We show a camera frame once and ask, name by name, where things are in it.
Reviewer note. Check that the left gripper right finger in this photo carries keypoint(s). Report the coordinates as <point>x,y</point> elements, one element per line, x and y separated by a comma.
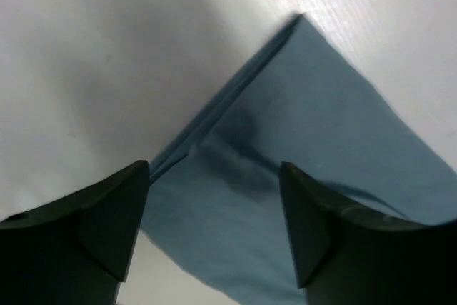
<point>345,252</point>

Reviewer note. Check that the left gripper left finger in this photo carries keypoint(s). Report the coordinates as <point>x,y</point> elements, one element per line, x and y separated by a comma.
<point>76,249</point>

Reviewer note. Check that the grey-blue t shirt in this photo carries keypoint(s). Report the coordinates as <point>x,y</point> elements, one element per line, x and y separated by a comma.
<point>215,205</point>

